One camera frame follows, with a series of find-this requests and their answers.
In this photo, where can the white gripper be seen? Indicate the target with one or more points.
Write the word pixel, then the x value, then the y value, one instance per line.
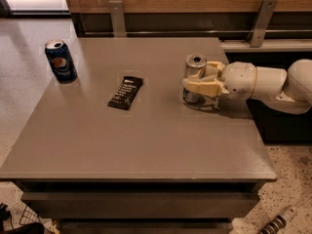
pixel 240 78

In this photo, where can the silver redbull can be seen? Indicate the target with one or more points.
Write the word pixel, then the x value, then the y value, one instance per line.
pixel 195 65

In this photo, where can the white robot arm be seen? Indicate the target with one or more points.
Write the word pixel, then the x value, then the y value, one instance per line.
pixel 288 91

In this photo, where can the blue pepsi can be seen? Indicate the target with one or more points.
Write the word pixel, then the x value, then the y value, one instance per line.
pixel 60 61

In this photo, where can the black snack bar wrapper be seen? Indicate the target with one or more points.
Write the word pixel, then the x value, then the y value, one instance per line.
pixel 126 93

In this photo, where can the grey drawer cabinet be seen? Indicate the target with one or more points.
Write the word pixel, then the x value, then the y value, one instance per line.
pixel 75 142

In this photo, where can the white power strip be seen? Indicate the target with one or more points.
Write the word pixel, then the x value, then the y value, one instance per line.
pixel 280 220

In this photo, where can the lower grey drawer front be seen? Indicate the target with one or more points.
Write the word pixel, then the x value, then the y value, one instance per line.
pixel 146 228

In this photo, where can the grey drawer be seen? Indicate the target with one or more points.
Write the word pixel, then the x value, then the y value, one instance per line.
pixel 146 228
pixel 117 205

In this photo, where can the upper grey drawer front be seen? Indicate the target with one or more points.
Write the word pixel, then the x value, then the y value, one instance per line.
pixel 117 205

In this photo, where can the right metal bracket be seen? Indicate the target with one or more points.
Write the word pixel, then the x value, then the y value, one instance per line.
pixel 261 23

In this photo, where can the metal bracket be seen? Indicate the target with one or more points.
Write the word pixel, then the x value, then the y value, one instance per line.
pixel 261 23
pixel 117 18

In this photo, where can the left metal bracket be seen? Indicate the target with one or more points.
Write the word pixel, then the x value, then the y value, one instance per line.
pixel 117 18

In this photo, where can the horizontal metal rail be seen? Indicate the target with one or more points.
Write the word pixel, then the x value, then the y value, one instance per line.
pixel 269 34

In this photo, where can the black wire basket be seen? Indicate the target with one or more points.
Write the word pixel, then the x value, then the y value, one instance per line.
pixel 28 216

